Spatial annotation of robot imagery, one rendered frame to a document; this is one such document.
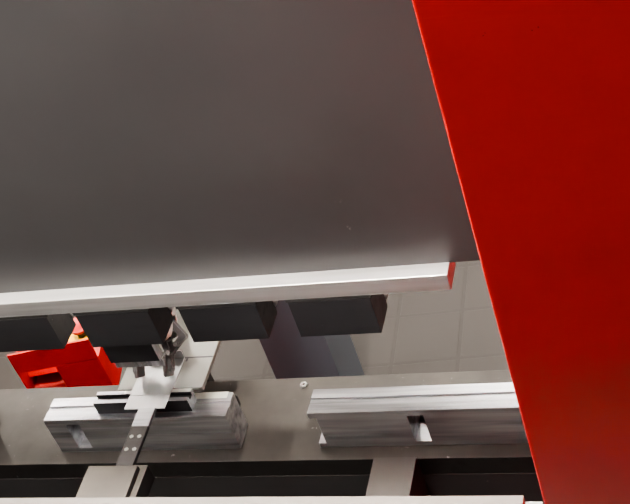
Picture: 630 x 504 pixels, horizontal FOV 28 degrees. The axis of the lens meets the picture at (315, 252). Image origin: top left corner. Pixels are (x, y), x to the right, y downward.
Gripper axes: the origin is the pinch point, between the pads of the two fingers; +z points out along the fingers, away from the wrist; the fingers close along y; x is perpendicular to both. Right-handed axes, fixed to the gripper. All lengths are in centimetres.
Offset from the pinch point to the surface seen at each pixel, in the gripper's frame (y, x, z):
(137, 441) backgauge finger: 1.5, -11.4, 12.2
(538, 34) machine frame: 96, -116, -36
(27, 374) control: -53, 38, 4
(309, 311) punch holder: 39.9, -20.4, -10.1
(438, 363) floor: 20, 139, 16
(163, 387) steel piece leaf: 2.3, -1.0, 3.7
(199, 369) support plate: 8.4, 2.6, 1.0
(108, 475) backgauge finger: 0.5, -21.0, 16.5
